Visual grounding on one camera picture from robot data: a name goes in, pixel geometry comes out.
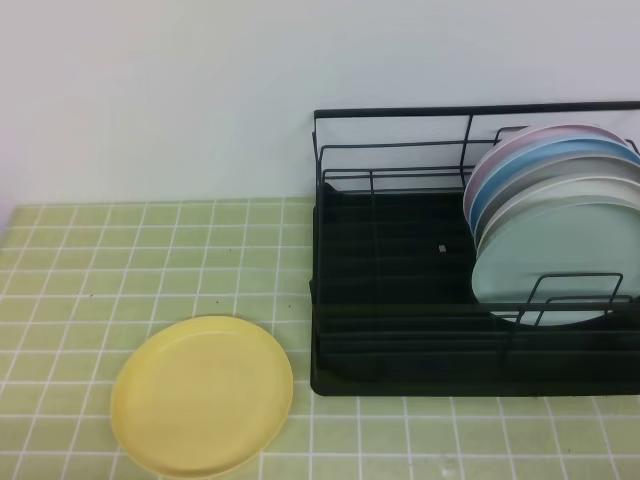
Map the yellow round plate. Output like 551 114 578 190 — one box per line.
110 316 294 479

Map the grey plate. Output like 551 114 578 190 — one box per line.
473 154 639 244

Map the blue plate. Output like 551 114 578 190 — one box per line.
465 137 639 230

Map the mint green plate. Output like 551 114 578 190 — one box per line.
471 196 639 306

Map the pink plate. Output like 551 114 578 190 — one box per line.
463 124 629 220

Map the black wire dish rack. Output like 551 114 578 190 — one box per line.
310 101 639 397

